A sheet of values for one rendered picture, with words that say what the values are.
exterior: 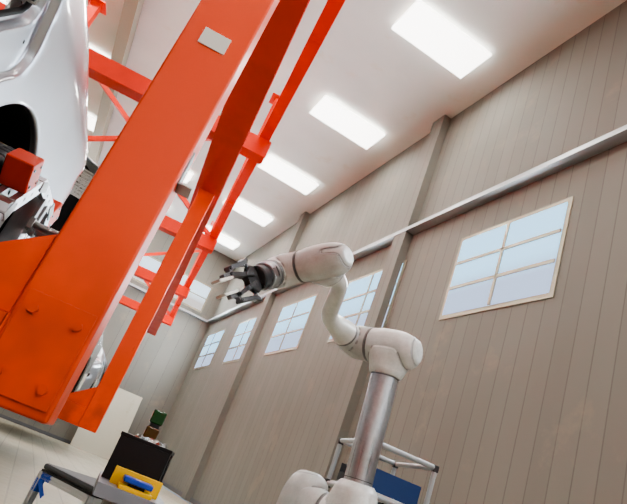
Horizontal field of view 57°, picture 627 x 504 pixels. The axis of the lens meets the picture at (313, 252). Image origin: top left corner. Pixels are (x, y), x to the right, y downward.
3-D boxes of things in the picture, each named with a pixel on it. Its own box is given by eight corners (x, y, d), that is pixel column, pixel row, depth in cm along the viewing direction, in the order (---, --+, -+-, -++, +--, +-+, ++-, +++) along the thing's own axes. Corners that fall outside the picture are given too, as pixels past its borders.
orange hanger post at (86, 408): (19, 402, 491) (150, 170, 587) (95, 433, 503) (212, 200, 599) (16, 401, 477) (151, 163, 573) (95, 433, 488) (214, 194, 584)
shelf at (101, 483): (95, 480, 166) (100, 470, 167) (150, 502, 169) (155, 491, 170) (91, 494, 127) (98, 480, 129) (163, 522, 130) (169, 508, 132)
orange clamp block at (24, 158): (9, 174, 161) (19, 146, 157) (37, 187, 162) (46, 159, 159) (-4, 182, 154) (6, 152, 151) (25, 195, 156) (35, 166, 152)
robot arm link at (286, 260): (252, 260, 181) (289, 251, 175) (276, 255, 195) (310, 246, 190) (261, 294, 181) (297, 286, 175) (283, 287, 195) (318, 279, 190)
